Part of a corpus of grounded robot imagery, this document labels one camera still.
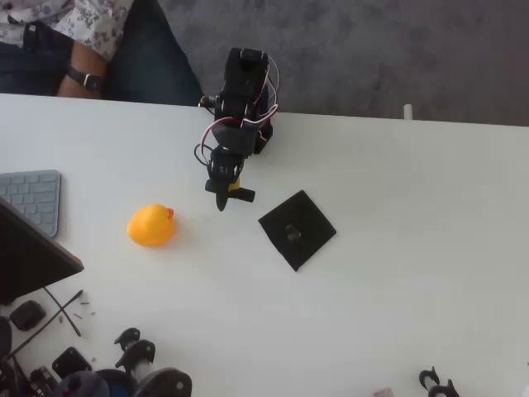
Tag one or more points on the white post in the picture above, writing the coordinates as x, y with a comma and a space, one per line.
408, 111

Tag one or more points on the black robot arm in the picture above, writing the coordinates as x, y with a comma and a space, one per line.
239, 91

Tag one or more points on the black square pad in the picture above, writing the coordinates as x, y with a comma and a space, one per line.
281, 231

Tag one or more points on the person's left hand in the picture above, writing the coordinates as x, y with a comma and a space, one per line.
76, 91

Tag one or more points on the small black box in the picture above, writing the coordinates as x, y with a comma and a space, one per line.
27, 315

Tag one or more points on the dark grey round knob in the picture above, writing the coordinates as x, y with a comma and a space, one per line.
80, 384

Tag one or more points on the small circuit board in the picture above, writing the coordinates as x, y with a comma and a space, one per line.
41, 378

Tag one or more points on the floral shirt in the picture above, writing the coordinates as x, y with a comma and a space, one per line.
95, 25

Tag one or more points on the blue table clamp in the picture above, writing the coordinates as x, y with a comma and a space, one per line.
268, 97

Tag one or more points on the person in floral shirt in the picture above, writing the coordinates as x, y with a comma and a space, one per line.
144, 62

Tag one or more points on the person's left forearm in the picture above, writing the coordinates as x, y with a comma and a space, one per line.
89, 60

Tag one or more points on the black stand clamp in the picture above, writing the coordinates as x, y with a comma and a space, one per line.
142, 351
128, 336
444, 390
425, 378

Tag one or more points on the black square bracket plate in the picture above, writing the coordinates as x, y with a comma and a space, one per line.
70, 363

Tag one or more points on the black round stand base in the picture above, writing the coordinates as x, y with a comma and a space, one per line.
169, 382

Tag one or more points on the small connector board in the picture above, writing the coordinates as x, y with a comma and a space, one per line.
208, 100

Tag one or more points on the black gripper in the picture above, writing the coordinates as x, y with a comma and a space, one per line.
220, 184

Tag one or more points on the dark laptop screen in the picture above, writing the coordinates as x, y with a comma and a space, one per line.
25, 256

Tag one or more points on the grey keyboard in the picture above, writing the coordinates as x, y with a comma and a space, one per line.
33, 194

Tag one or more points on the yellow rubber duck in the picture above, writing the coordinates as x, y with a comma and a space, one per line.
151, 227

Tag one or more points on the black wristwatch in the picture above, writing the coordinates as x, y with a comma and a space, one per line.
93, 82

